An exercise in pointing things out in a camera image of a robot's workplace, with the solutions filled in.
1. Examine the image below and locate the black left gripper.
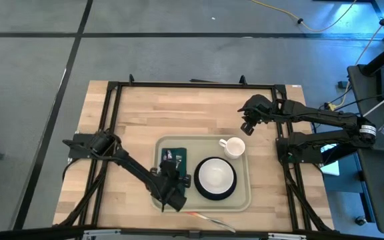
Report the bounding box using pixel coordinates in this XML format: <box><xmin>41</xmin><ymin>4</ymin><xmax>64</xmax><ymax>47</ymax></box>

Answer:
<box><xmin>150</xmin><ymin>161</ymin><xmax>193</xmax><ymax>196</ymax></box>

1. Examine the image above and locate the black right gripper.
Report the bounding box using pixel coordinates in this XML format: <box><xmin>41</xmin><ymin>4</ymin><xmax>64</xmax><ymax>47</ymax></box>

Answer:
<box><xmin>237</xmin><ymin>94</ymin><xmax>277</xmax><ymax>136</ymax></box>

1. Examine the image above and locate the white mug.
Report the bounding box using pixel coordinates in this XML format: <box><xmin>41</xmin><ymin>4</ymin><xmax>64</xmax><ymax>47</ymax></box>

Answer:
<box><xmin>218</xmin><ymin>136</ymin><xmax>247</xmax><ymax>160</ymax></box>

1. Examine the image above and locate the beige plastic tray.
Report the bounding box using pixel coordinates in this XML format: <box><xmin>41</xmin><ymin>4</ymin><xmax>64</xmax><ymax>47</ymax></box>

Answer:
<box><xmin>149</xmin><ymin>133</ymin><xmax>252</xmax><ymax>213</ymax></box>

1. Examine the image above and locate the white ribbed bowl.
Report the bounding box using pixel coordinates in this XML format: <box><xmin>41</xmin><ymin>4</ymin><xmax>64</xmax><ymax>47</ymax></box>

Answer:
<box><xmin>197</xmin><ymin>159</ymin><xmax>235</xmax><ymax>195</ymax></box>

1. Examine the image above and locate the orange-handled metal knife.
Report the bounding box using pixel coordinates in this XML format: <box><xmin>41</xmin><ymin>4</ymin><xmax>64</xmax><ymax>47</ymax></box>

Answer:
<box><xmin>185</xmin><ymin>211</ymin><xmax>237</xmax><ymax>233</ymax></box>

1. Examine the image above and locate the white paper sheet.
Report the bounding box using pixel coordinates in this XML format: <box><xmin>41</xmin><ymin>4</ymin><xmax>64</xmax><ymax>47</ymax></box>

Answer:
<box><xmin>317</xmin><ymin>143</ymin><xmax>341</xmax><ymax>177</ymax></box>

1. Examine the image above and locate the dark grey desk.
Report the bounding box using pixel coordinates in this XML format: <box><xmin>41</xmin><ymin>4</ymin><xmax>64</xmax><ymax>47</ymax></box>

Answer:
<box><xmin>357</xmin><ymin>148</ymin><xmax>384</xmax><ymax>236</ymax></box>
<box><xmin>347</xmin><ymin>64</ymin><xmax>384</xmax><ymax>153</ymax></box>

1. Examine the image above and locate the black stand leg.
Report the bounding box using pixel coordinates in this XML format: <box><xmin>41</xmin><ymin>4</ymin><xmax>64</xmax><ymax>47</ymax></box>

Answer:
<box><xmin>360</xmin><ymin>42</ymin><xmax>384</xmax><ymax>77</ymax></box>

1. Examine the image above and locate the black aluminium table frame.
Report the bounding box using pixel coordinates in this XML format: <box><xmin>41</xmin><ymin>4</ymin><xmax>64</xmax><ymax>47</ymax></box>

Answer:
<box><xmin>53</xmin><ymin>73</ymin><xmax>336</xmax><ymax>234</ymax></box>

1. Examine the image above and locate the silver metal bracket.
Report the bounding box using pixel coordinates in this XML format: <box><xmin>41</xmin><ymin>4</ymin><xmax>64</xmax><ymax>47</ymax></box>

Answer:
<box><xmin>81</xmin><ymin>228</ymin><xmax>123</xmax><ymax>240</ymax></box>
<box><xmin>267</xmin><ymin>232</ymin><xmax>308</xmax><ymax>240</ymax></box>

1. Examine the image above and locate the yellow floor cable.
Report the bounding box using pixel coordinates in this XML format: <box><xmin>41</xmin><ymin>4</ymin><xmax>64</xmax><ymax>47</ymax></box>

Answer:
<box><xmin>325</xmin><ymin>1</ymin><xmax>384</xmax><ymax>111</ymax></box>
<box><xmin>250</xmin><ymin>0</ymin><xmax>359</xmax><ymax>33</ymax></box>

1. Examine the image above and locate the white cable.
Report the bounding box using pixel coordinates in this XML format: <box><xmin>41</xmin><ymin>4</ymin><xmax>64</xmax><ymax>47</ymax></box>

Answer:
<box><xmin>361</xmin><ymin>85</ymin><xmax>384</xmax><ymax>118</ymax></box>

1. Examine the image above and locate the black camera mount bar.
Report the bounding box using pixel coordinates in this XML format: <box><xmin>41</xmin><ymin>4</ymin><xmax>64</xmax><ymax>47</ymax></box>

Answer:
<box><xmin>0</xmin><ymin>225</ymin><xmax>384</xmax><ymax>240</ymax></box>

